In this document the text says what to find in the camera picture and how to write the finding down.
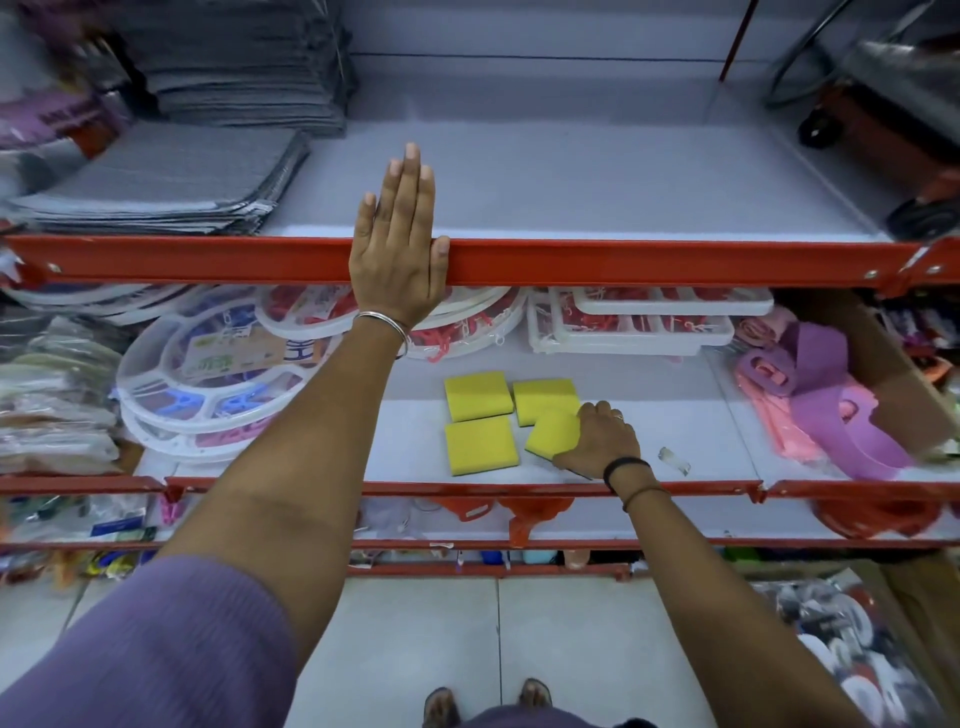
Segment person's left hand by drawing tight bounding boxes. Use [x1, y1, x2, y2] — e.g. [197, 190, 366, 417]
[348, 142, 452, 331]

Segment person's right hand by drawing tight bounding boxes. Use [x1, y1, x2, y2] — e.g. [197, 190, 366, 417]
[551, 400, 643, 482]

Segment yellow sponge pad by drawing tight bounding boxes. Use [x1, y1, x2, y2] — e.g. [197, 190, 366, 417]
[523, 408, 583, 463]
[512, 377, 583, 429]
[443, 369, 516, 423]
[444, 414, 521, 478]

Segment person's right forearm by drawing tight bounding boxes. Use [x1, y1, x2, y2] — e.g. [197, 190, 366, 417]
[621, 480, 875, 728]

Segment person's left forearm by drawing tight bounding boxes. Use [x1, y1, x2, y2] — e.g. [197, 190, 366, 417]
[153, 316, 412, 669]

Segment black wrist band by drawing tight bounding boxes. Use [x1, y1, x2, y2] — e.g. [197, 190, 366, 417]
[602, 456, 655, 496]

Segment round hanger with red clips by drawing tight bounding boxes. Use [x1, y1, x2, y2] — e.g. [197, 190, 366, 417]
[405, 286, 530, 362]
[255, 285, 363, 341]

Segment orange plastic funnel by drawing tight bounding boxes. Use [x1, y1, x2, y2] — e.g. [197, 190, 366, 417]
[498, 496, 576, 549]

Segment silver wrist bangle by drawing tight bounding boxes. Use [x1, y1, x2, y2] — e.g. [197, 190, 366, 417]
[352, 310, 412, 360]

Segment brown thread wrist band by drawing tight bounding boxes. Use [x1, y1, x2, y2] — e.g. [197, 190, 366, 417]
[621, 483, 670, 515]

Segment rectangular white clip hanger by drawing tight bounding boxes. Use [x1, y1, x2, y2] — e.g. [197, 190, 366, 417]
[527, 287, 736, 357]
[573, 287, 775, 318]

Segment tall stack of grey mats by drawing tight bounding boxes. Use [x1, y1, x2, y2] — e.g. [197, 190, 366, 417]
[112, 0, 358, 141]

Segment flat stack of grey mats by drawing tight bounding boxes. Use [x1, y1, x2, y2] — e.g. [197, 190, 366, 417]
[3, 123, 312, 238]

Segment round hanger with blue clips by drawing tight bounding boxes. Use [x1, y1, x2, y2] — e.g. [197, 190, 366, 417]
[116, 296, 340, 434]

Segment pink plastic hangers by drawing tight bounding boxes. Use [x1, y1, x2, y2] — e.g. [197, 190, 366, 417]
[738, 375, 828, 467]

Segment purple plastic hangers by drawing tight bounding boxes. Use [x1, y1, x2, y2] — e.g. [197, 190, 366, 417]
[735, 307, 918, 482]

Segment round white clip hanger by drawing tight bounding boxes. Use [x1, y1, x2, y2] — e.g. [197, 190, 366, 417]
[0, 281, 198, 325]

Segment round hanger with pink clips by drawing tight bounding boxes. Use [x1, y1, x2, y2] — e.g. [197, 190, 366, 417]
[120, 405, 283, 467]

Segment orange plastic basin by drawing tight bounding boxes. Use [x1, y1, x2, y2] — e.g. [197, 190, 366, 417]
[813, 495, 948, 540]

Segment purple packaged goods pile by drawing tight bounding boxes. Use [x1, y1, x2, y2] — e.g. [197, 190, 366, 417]
[0, 0, 138, 198]

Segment brown cardboard box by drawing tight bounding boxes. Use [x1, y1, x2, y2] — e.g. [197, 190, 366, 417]
[780, 288, 960, 463]

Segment clear bag of round items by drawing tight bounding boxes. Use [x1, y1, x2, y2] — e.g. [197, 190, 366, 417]
[750, 566, 955, 728]

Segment pile of clear packets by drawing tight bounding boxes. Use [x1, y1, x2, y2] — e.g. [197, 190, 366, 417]
[0, 315, 133, 478]

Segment hanging colourful packets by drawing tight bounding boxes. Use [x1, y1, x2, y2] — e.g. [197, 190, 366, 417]
[877, 300, 960, 395]

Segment pile of colourful small packets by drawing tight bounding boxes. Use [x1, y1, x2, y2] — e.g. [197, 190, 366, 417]
[0, 491, 163, 585]

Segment orange wheeled trolley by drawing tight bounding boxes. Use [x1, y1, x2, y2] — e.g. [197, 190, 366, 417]
[797, 82, 960, 243]

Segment purple knit sleeve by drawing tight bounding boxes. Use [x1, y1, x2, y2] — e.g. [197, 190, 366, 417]
[0, 555, 301, 728]

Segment stainless steel vessel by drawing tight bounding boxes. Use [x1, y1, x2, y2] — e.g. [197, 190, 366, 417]
[765, 0, 960, 151]

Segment orange shelf rail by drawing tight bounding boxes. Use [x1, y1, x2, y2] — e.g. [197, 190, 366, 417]
[0, 234, 960, 298]
[0, 474, 960, 505]

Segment orange plastic handle piece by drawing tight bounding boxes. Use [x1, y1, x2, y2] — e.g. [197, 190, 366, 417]
[431, 496, 497, 525]

